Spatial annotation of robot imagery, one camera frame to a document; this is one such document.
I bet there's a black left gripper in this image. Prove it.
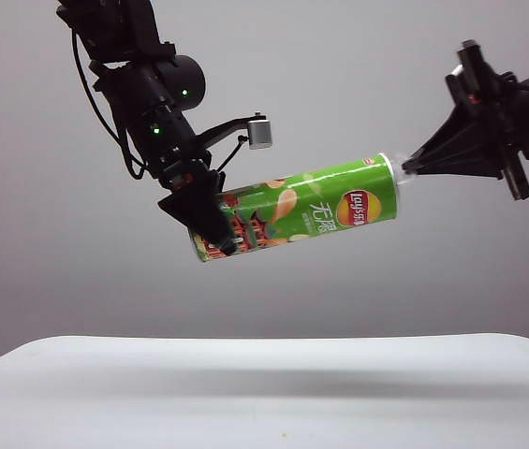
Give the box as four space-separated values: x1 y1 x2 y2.
148 138 242 257

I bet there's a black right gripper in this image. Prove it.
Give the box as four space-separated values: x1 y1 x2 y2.
401 39 529 203

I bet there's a transparent plastic chip tray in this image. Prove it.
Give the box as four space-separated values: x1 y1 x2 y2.
387 148 419 182

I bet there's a green Lay's chip tub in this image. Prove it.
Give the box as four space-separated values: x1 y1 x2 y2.
187 152 403 266

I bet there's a black left camera bracket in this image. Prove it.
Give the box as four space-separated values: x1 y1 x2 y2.
192 111 265 156

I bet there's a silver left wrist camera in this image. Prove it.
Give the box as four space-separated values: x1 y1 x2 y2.
247 118 275 152

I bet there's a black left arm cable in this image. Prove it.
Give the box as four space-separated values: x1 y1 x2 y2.
70 26 149 181

